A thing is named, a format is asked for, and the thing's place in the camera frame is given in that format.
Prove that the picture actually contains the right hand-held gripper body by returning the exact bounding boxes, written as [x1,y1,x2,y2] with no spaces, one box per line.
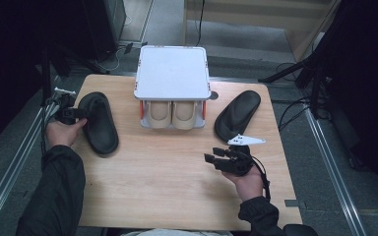
[222,133,267,177]

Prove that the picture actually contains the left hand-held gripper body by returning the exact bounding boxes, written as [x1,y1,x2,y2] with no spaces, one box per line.
[53,88,77,126]

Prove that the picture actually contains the black flip-flop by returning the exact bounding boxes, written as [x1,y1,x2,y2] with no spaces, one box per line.
[214,89,262,143]
[77,91,120,155]

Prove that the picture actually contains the cream clog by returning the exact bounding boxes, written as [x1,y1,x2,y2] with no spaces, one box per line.
[147,100,172,130]
[171,100,198,131]

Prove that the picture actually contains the white shoe rack orange posts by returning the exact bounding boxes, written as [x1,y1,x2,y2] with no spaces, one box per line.
[133,44,212,130]

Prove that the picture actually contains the person's right hand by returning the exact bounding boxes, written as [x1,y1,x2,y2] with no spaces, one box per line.
[220,165,265,202]

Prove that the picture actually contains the person's left hand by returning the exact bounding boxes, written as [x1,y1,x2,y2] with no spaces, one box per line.
[44,117,89,148]

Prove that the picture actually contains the black stand pole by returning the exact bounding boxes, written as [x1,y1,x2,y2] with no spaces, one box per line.
[40,45,52,107]

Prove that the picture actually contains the grey tape strip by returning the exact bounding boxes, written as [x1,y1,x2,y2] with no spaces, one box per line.
[284,199,308,209]

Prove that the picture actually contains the black power plug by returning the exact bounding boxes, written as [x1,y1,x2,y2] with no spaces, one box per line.
[123,41,149,55]

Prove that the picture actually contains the dark cabinet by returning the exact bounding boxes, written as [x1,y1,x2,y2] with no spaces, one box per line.
[82,0,127,62]

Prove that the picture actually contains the black chair part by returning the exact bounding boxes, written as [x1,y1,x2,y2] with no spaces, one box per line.
[282,223,319,236]

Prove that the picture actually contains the black tripod stand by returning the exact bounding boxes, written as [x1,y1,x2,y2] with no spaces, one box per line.
[258,48,329,119]

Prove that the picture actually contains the white floor cable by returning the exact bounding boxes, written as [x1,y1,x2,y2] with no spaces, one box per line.
[94,45,126,74]

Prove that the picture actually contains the black floor cables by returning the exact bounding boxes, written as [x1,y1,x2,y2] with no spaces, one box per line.
[272,62,313,131]

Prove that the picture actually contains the metal floor rail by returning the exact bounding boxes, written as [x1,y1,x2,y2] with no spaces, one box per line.
[303,104,368,236]
[0,75,63,230]

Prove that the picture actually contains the black hanging cable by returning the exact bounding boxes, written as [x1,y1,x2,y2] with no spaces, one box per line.
[195,0,207,47]

